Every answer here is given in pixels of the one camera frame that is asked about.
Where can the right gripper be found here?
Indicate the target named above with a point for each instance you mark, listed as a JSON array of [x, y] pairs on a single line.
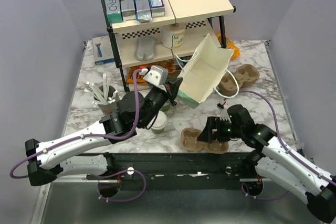
[[213, 122]]

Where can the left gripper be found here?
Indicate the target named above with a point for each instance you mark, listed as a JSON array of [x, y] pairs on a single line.
[[173, 86]]

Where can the single cardboard cup carrier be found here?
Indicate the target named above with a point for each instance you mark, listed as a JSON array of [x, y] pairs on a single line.
[[190, 143]]

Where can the green Fresh paper bag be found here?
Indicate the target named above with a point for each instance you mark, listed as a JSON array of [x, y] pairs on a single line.
[[203, 73]]

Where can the single green paper cup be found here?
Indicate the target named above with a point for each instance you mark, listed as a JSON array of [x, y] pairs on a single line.
[[159, 122]]

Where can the stack of green paper cups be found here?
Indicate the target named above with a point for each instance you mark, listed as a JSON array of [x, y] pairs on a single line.
[[166, 106]]

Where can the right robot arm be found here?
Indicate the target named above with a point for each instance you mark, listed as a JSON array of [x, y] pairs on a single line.
[[275, 160]]

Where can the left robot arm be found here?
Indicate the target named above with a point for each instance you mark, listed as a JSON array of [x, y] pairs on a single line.
[[49, 160]]

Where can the brown chips bag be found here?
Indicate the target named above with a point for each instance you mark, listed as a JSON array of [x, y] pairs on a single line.
[[173, 69]]

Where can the blue Doritos bag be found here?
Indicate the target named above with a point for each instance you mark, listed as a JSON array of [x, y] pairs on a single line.
[[184, 60]]

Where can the white patterned paper cup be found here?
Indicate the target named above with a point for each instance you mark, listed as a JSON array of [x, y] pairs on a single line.
[[173, 35]]

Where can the grey straw holder cup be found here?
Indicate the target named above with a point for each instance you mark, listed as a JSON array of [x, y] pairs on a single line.
[[105, 97]]

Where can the orange yellow snack bag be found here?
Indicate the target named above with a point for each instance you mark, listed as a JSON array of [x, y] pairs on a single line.
[[232, 48]]

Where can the blue razor package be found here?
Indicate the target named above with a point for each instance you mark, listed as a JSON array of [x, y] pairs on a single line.
[[102, 50]]

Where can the silver blue RiO box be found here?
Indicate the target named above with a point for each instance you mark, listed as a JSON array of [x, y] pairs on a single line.
[[143, 11]]

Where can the beige three-tier shelf rack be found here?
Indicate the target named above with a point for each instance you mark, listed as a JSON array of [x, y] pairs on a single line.
[[197, 15]]

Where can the teal RiO box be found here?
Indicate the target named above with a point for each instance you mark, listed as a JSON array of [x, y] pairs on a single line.
[[113, 10]]

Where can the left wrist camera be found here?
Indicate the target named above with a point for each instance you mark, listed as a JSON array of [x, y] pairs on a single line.
[[155, 75]]

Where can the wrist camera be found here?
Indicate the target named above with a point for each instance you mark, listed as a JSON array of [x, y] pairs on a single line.
[[155, 75], [223, 111]]

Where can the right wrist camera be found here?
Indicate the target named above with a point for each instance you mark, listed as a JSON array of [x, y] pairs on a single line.
[[223, 111]]

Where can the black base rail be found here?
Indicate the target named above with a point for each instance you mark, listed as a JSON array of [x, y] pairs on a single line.
[[159, 171]]

